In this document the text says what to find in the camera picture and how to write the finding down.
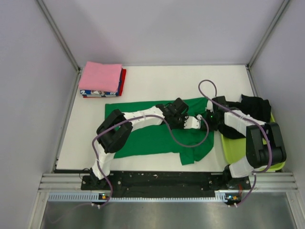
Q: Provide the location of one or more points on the lime green plastic basket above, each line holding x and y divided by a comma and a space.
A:
234, 150

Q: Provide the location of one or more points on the folded blue printed t shirt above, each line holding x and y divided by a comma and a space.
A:
100, 93

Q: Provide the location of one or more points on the folded pink t shirt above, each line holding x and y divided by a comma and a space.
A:
100, 77

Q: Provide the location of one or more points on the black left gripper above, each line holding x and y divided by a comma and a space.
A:
181, 126

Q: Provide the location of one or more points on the grey slotted cable duct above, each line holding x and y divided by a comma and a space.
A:
101, 197

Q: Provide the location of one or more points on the green t shirt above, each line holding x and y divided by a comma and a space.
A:
155, 140

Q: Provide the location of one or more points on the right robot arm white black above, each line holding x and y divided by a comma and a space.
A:
264, 144

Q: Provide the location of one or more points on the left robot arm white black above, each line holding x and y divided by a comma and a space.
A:
113, 133

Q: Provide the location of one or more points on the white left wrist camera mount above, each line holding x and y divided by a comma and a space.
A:
193, 122

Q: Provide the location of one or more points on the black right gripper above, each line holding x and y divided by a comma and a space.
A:
211, 127

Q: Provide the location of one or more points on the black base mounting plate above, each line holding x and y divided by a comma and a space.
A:
124, 183

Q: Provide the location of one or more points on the black t shirt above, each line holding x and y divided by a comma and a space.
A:
256, 107

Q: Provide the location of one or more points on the aluminium frame rail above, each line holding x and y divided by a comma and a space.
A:
265, 182

